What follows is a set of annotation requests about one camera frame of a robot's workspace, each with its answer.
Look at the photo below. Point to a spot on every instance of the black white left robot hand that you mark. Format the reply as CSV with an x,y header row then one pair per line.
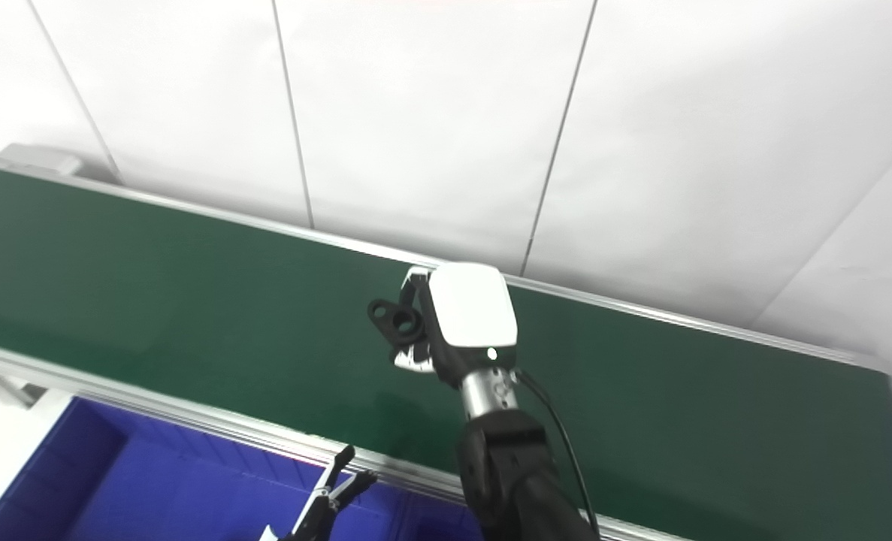
x,y
325,500

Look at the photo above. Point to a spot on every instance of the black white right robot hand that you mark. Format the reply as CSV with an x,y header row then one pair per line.
x,y
468,308

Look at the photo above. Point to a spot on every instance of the black flange part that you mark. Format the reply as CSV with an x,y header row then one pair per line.
x,y
400,323

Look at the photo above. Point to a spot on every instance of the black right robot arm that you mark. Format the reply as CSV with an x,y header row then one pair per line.
x,y
513,473

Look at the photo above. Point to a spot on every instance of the blue plastic bin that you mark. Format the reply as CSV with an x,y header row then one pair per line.
x,y
446,522
152,481

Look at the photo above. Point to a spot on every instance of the green conveyor belt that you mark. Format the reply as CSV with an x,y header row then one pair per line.
x,y
152,285
190,417

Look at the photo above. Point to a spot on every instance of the grey conveyor end cap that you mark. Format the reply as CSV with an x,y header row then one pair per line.
x,y
36,160

